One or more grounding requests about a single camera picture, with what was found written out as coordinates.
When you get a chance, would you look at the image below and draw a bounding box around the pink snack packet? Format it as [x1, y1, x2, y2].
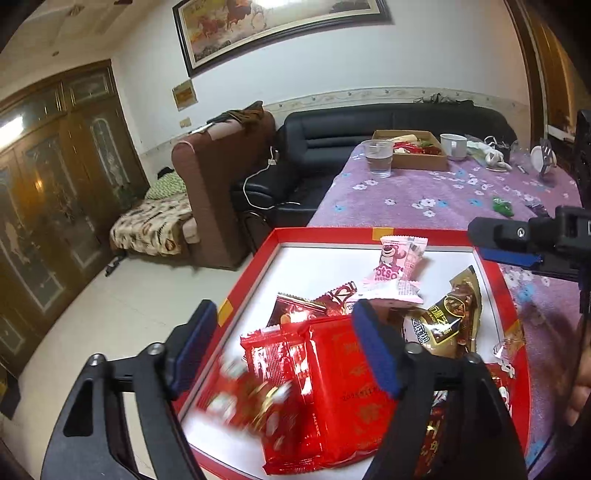
[345, 234, 430, 305]

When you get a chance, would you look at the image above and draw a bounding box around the clear wrapper candy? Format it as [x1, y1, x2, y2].
[492, 318, 527, 370]

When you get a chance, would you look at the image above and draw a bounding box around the small red patterned packet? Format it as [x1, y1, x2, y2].
[311, 280, 360, 317]

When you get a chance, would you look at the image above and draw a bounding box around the black leather sofa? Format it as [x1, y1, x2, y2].
[229, 102, 518, 227]

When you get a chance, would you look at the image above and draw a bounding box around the white mug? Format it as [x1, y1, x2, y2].
[440, 133, 469, 161]

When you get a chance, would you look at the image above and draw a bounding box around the patterned brown blanket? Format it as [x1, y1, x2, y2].
[109, 196, 195, 257]

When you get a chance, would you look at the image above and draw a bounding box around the red gift box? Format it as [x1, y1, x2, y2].
[178, 226, 532, 480]

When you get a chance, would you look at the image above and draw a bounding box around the large red snack packet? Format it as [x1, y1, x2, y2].
[240, 314, 402, 476]

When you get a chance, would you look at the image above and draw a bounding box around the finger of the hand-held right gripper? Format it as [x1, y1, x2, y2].
[478, 247, 583, 283]
[467, 216, 561, 254]

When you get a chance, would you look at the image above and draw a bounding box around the cardboard box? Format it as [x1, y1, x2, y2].
[370, 129, 451, 172]

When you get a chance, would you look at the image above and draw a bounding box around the red white candy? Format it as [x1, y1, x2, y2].
[196, 355, 296, 444]

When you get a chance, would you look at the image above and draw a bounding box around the person's right hand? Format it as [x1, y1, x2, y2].
[574, 318, 591, 428]

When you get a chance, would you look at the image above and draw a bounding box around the green pillow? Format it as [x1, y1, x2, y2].
[144, 173, 188, 200]

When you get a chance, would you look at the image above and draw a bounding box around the wooden wardrobe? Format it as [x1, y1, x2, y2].
[0, 60, 151, 379]

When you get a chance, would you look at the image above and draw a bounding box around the purple floral tablecloth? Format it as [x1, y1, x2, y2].
[307, 138, 591, 480]

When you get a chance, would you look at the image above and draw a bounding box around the white charging cable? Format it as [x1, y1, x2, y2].
[242, 147, 301, 210]

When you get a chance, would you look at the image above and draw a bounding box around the brown armchair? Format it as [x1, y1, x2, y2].
[171, 107, 278, 271]

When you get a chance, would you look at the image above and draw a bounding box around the small wall calendar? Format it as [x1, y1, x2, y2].
[172, 78, 198, 112]

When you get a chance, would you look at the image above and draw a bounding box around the clear drinking glass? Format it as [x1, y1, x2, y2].
[361, 139, 394, 179]

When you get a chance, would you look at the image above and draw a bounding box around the dark red foil packet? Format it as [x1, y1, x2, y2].
[270, 292, 328, 326]

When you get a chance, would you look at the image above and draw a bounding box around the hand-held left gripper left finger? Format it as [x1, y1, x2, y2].
[39, 299, 219, 480]

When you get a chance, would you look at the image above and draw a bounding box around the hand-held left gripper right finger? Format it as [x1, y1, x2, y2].
[352, 299, 529, 480]

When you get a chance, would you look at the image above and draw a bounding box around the dark red gold-print packet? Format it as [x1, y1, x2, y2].
[413, 392, 462, 480]

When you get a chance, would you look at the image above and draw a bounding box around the framed wall painting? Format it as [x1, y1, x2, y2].
[172, 0, 394, 78]

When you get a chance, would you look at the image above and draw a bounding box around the wooden door frame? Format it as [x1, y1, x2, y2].
[505, 0, 591, 139]

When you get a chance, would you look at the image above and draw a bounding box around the dark clothes pile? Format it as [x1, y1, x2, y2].
[206, 102, 266, 127]

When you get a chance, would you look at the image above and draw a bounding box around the red white snack packet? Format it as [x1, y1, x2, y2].
[485, 362, 520, 416]

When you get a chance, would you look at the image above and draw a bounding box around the brown gold chocolate packet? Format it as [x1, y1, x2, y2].
[402, 265, 483, 365]

